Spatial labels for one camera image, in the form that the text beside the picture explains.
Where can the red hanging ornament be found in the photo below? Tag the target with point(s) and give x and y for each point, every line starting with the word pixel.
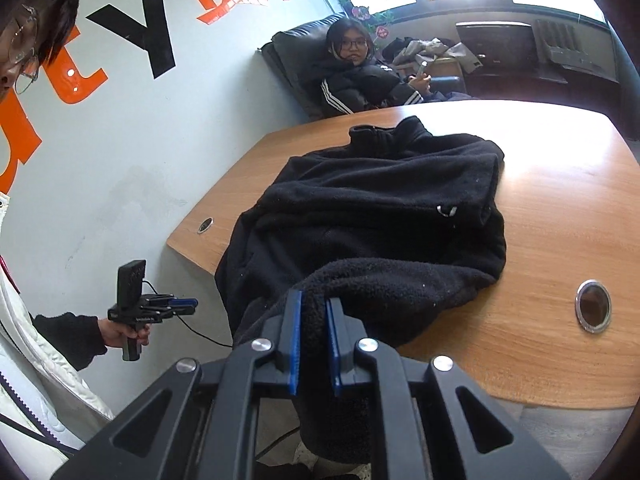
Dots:
pixel 382 31
pixel 360 11

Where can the person's left forearm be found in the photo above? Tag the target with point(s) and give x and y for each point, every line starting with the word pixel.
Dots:
pixel 70 340

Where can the black box appliance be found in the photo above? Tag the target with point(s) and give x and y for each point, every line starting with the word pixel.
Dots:
pixel 495 47

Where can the dark wooden cabinet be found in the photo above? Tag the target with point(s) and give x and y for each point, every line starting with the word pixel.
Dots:
pixel 525 87

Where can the person's head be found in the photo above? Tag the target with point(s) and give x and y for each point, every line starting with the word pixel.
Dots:
pixel 35 10

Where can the person's left hand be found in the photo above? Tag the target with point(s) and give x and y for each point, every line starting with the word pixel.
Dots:
pixel 117 335

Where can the operator in white jacket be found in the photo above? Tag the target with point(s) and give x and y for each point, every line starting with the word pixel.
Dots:
pixel 35 385

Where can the pile of grey black clothes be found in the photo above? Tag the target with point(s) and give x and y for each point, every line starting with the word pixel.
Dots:
pixel 430 52

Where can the grey file rack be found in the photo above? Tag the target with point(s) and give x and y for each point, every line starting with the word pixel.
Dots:
pixel 565 45

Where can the black fleece jacket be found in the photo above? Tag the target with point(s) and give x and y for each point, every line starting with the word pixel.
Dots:
pixel 375 210

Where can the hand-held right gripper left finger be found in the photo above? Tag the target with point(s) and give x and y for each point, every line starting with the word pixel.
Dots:
pixel 295 340

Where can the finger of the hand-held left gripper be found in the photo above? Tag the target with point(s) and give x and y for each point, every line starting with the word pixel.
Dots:
pixel 172 311
pixel 180 301

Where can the person's eyeglasses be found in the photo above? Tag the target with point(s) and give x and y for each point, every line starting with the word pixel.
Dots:
pixel 22 70

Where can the black leather sofa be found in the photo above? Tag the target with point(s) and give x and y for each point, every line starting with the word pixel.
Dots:
pixel 295 55

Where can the light wooden cabinet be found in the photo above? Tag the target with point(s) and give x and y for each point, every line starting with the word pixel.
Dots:
pixel 447 67

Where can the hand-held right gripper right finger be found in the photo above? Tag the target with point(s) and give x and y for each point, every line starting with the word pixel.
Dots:
pixel 333 345

